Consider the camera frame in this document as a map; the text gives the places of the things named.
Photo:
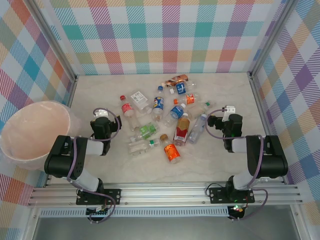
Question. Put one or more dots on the clear bottle green cap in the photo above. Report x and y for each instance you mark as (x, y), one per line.
(200, 108)

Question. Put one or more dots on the clear water bottle pale cap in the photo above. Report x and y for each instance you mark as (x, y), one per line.
(196, 130)

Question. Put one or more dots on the orange label orange cap bottle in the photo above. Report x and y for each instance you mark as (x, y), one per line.
(190, 98)

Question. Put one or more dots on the red label red cap bottle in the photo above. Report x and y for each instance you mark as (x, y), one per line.
(127, 108)

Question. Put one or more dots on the red gold label tea bottle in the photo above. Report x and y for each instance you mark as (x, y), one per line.
(181, 131)

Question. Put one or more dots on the blue label plastic bottle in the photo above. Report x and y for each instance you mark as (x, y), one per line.
(180, 88)
(176, 111)

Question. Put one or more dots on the clear bottle green-white label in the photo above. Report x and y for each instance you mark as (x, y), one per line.
(140, 147)

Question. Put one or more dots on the green label plastic bottle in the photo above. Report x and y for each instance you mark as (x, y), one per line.
(147, 129)

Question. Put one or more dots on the clear bottle white label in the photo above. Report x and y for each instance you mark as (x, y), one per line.
(138, 98)

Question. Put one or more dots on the orange bottle brown cap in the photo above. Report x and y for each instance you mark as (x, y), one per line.
(171, 151)

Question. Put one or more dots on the copper label plastic bottle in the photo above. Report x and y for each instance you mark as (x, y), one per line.
(176, 80)

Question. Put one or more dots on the pepsi label plastic bottle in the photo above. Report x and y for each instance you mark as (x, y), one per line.
(158, 103)

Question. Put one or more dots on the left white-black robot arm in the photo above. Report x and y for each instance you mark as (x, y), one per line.
(60, 160)

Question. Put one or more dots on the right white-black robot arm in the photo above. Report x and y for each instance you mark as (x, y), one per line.
(275, 160)

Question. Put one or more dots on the pink round waste bin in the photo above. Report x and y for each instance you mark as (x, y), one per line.
(35, 130)

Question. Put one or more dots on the grey metal base panel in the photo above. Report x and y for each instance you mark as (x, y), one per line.
(162, 230)

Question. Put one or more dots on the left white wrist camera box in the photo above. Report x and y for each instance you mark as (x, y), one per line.
(101, 113)

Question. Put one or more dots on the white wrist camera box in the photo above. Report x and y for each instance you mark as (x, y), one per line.
(231, 109)
(101, 113)

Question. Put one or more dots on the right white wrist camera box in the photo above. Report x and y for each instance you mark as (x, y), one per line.
(231, 109)

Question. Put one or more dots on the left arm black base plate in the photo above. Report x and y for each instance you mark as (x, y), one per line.
(115, 193)

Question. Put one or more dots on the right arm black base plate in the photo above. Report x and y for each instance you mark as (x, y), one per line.
(216, 196)

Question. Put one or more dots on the aluminium mounting rail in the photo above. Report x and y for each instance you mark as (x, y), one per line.
(162, 192)

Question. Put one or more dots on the aluminium frame post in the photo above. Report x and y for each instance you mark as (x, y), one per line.
(56, 42)
(271, 37)

